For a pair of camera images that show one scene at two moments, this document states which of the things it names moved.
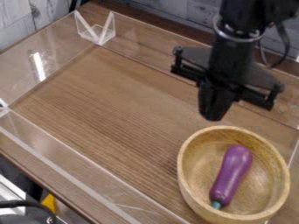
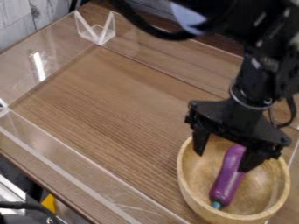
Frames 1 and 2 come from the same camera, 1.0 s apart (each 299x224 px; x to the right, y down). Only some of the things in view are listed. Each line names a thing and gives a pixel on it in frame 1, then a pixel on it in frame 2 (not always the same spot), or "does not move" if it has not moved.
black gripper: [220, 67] → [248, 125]
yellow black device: [44, 213] does not move
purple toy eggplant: [234, 171] does not move
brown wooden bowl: [263, 192] does not move
